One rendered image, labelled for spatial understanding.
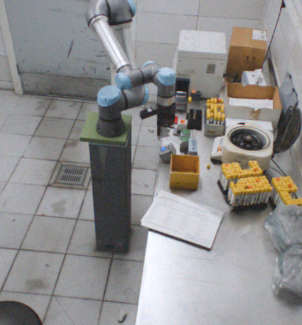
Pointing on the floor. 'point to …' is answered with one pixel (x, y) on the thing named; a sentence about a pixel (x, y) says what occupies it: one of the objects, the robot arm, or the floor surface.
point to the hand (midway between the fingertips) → (158, 138)
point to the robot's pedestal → (111, 194)
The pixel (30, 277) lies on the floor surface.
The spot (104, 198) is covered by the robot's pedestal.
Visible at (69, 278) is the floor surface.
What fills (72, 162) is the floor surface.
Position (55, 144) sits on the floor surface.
